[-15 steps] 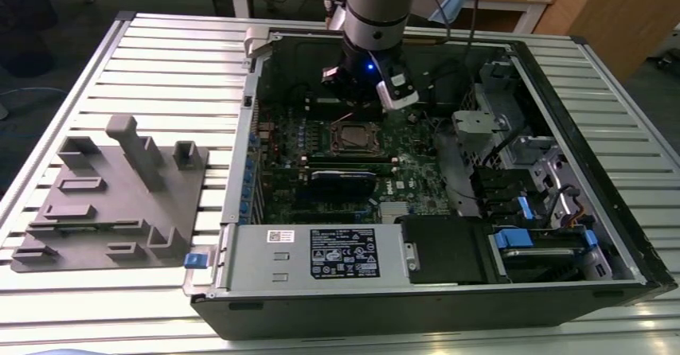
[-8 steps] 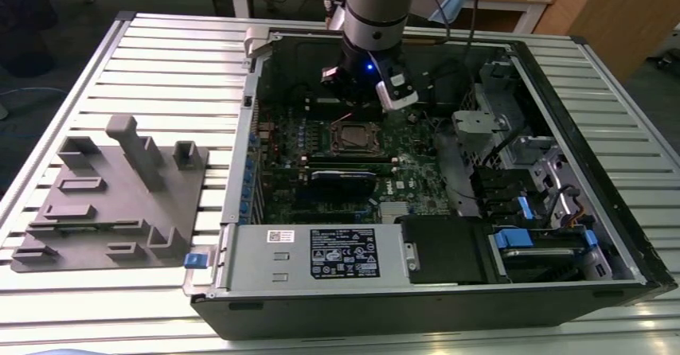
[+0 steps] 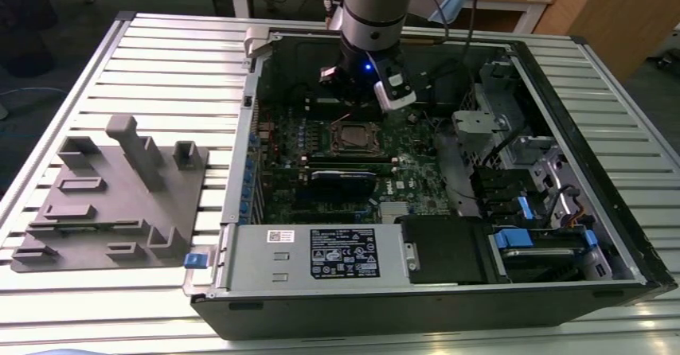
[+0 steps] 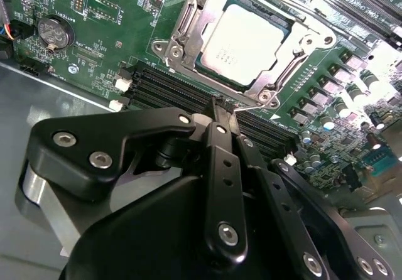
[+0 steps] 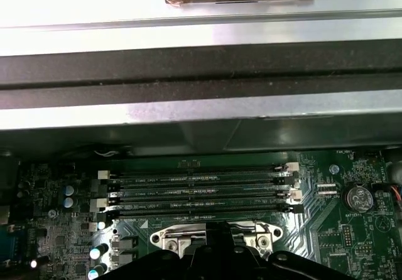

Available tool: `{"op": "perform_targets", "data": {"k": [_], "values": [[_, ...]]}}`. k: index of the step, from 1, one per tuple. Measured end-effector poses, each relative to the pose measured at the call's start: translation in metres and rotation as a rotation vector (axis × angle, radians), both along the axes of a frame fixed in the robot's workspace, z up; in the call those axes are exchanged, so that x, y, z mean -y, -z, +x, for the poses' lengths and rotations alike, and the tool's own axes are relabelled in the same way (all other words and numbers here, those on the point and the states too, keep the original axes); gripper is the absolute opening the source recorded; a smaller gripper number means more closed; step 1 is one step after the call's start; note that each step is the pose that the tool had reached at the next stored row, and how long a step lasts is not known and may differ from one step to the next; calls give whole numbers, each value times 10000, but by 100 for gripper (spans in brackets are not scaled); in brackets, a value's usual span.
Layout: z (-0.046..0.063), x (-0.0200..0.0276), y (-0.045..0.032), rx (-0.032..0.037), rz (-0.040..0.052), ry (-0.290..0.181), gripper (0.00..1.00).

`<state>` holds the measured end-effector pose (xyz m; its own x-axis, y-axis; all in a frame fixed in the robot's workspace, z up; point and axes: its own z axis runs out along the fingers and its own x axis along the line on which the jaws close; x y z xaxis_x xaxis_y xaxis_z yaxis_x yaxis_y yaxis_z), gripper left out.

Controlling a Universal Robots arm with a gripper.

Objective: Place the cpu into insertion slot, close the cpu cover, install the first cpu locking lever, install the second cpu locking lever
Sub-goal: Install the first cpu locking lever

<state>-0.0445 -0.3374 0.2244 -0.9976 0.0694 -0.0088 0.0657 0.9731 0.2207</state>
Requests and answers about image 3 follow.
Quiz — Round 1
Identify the silver CPU green edge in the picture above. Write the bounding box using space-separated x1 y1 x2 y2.
341 127 372 147

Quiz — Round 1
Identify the metal socket cover frame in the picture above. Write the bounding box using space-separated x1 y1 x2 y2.
330 122 382 153

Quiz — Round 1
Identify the CPU socket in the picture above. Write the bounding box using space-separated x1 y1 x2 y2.
328 120 385 155

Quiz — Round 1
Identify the black RAM slot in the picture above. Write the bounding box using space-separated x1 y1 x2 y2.
309 152 396 159
305 166 398 174
307 157 397 164
306 162 397 169

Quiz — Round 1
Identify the metal drive cage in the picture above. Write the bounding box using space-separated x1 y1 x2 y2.
466 62 573 228

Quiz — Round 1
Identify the black graphics card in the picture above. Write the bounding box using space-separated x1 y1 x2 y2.
309 170 381 209

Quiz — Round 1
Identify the green motherboard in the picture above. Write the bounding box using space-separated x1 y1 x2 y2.
253 92 465 228

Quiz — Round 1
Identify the silver chipset heatsink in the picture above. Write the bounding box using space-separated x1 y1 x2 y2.
378 202 417 217

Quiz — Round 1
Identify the silver power supply unit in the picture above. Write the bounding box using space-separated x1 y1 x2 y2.
215 225 421 292

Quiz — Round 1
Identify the wooden cabinet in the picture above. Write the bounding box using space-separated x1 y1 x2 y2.
531 0 680 84

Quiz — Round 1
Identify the grey parts rack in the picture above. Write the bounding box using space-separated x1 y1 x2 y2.
8 115 211 274

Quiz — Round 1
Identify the black hard disk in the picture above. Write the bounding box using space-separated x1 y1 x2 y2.
499 248 584 285

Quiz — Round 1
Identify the grey office chair base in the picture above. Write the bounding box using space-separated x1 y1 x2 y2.
657 24 680 72

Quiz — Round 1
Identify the black PC case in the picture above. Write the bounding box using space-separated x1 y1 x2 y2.
182 26 680 342

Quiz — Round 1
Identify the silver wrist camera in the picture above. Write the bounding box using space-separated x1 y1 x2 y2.
317 65 342 86

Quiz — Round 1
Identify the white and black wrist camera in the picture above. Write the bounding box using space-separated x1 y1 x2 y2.
372 60 418 112

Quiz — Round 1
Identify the grey case handle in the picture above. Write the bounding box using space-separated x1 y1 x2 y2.
242 27 273 60

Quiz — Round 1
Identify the silver metal bracket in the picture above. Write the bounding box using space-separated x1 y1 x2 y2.
450 110 511 138

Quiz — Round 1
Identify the thick black cable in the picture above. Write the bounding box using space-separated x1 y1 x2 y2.
480 126 531 171

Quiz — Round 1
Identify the blue disk carrier handle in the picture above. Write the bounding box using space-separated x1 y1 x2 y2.
492 229 536 249

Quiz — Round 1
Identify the orange yellow wire bundle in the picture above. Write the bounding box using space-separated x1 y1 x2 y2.
565 207 592 231

